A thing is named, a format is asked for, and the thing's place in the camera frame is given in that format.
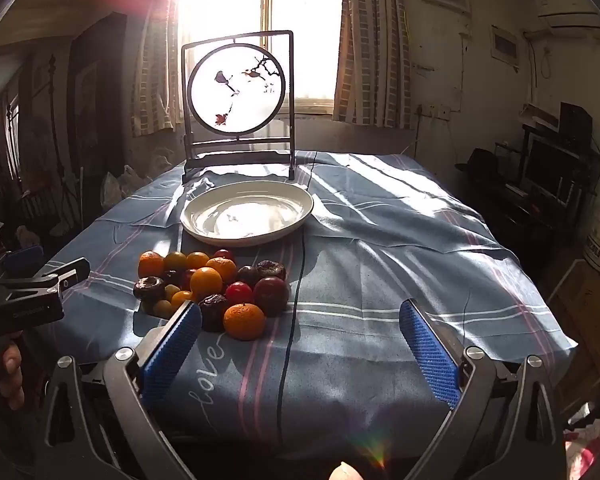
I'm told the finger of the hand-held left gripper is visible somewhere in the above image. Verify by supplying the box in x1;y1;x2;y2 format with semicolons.
2;245;46;276
0;257;92;303

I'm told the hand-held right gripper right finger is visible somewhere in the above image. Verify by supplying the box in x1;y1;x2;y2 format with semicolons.
399;298;566;480

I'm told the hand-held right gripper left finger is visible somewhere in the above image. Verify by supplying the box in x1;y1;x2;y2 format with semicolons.
42;301;203;480

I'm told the dark wrinkled passion fruit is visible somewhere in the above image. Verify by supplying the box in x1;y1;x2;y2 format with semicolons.
256;260;287;282
133;276;165;303
198;294;231;333

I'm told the large orange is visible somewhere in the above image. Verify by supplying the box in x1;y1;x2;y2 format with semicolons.
190;267;224;303

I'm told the tangerine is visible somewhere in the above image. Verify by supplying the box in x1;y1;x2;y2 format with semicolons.
138;251;165;279
206;257;238;285
223;303;267;342

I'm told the white plate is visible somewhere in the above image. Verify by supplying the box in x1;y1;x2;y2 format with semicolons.
180;181;314;247

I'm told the person's left hand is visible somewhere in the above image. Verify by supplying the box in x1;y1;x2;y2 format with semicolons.
0;331;28;412

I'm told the person's right hand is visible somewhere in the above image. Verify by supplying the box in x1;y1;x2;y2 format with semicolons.
329;461;369;480

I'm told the blue striped tablecloth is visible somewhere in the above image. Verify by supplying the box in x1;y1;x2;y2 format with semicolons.
27;149;578;441

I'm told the clear plastic bag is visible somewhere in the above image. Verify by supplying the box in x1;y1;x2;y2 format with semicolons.
101;164;152;203

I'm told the dark tall cabinet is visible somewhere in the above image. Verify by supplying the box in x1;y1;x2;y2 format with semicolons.
67;12;131;171

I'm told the pink floral cloth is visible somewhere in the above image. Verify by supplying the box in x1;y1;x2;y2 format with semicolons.
564;407;600;478

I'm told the black hat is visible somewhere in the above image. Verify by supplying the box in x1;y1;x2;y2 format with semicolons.
455;147;506;176

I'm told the checked curtain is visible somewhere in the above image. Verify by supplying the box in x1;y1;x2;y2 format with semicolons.
332;0;413;128
130;0;186;137

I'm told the round decorative table screen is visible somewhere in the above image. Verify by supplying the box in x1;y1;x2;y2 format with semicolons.
181;30;297;183

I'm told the window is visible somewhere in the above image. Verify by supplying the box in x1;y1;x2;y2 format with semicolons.
177;0;346;116

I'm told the white air conditioner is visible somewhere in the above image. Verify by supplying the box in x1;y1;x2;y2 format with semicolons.
536;0;600;29

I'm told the black cable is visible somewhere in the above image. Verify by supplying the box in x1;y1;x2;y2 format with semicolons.
276;159;315;441

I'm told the white wall socket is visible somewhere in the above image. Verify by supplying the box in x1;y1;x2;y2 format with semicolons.
417;104;452;121

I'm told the wall electrical box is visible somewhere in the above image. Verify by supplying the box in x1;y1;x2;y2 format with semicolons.
490;25;521;68

